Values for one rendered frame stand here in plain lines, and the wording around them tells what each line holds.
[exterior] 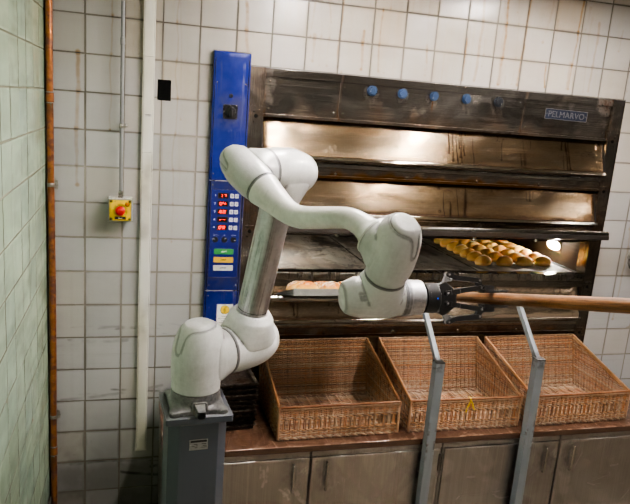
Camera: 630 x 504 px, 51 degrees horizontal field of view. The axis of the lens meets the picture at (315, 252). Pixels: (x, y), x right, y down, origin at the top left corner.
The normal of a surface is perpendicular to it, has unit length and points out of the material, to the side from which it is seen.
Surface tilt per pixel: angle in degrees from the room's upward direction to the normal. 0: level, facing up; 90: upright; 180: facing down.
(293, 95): 90
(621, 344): 90
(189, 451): 90
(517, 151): 70
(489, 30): 90
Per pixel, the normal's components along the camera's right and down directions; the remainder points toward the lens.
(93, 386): 0.26, 0.23
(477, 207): 0.26, -0.11
